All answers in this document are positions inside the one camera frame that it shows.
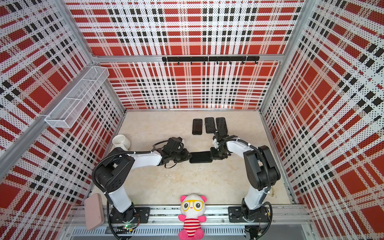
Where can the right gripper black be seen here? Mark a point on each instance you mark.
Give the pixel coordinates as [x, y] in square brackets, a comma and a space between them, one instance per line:
[214, 155]

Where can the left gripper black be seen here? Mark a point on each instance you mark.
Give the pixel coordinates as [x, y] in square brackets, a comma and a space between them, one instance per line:
[185, 156]

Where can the black phone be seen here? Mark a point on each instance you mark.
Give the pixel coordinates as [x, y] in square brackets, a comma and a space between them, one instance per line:
[210, 125]
[222, 126]

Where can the black phone case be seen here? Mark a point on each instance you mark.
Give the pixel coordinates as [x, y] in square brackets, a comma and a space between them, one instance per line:
[201, 157]

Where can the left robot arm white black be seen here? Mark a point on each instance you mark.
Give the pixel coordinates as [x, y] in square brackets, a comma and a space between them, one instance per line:
[111, 172]

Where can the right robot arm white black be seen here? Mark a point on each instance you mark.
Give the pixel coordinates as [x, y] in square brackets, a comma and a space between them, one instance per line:
[261, 168]

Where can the pink phone case at edge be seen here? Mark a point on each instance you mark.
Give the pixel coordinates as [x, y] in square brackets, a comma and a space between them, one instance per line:
[94, 213]

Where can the white mug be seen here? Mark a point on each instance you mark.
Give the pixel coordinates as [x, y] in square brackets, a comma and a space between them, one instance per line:
[121, 141]

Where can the pink panda plush toy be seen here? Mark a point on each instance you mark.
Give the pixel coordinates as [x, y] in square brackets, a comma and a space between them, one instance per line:
[193, 208]

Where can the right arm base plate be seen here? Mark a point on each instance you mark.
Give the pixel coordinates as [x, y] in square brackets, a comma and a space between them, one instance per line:
[241, 214]

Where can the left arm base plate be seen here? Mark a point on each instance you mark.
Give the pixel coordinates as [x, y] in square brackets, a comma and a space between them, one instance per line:
[130, 216]

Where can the black wall hook rail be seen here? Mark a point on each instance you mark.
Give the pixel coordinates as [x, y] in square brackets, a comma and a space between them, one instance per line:
[211, 59]

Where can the white wire mesh basket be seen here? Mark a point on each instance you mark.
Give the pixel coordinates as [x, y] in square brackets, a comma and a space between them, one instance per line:
[69, 109]

